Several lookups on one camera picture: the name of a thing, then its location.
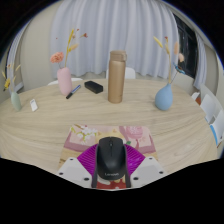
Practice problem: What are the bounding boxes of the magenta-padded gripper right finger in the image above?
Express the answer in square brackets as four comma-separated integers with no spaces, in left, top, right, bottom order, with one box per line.
[121,143,167,189]

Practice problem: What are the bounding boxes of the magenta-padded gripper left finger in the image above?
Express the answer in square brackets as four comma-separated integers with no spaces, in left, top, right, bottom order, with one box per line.
[56,143,101,190]

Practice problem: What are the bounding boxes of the black computer mouse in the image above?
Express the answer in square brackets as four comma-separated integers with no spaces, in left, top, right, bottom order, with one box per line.
[95,136,128,181]

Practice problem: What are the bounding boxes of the cartoon print mouse pad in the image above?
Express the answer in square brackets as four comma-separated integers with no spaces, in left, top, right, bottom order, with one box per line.
[58,124,158,191]

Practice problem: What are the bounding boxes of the light blue vase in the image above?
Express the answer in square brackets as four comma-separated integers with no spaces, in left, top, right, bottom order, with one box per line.
[154,83,174,112]

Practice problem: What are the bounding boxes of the small white remote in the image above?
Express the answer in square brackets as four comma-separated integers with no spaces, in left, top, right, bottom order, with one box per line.
[29,98,39,113]

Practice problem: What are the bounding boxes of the blue marker pen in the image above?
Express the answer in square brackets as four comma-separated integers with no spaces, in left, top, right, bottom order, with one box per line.
[65,84,82,100]

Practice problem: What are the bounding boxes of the row of white blue chairs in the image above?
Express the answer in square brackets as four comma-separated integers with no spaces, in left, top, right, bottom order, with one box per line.
[191,83,224,148]

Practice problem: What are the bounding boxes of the black rectangular case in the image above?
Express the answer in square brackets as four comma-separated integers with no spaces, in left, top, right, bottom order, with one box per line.
[84,80,104,95]

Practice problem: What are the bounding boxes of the pink vase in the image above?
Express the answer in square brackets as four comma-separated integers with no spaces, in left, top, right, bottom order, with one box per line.
[56,67,74,97]

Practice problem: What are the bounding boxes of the pale green vase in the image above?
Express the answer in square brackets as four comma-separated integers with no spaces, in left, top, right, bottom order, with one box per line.
[10,91,23,112]

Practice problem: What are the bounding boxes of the white chair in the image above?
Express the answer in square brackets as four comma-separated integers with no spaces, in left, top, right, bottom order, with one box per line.
[46,77,84,86]
[105,67,137,80]

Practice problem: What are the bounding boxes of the tan drink bottle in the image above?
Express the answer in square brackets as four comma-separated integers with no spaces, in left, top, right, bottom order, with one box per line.
[107,50,128,104]

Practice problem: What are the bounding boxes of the pink and yellow dried flowers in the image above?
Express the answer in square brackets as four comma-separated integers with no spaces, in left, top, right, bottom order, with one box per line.
[49,28,89,69]

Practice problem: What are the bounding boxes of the narrow white curtain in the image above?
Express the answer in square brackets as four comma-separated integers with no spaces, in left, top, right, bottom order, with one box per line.
[194,33,208,90]
[6,31,28,94]

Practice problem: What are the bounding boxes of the dark window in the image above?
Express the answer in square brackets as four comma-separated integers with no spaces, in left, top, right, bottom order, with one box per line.
[173,14,199,79]

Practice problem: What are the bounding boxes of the wide white curtain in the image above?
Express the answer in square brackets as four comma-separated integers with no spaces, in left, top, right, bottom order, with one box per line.
[49,0,181,79]

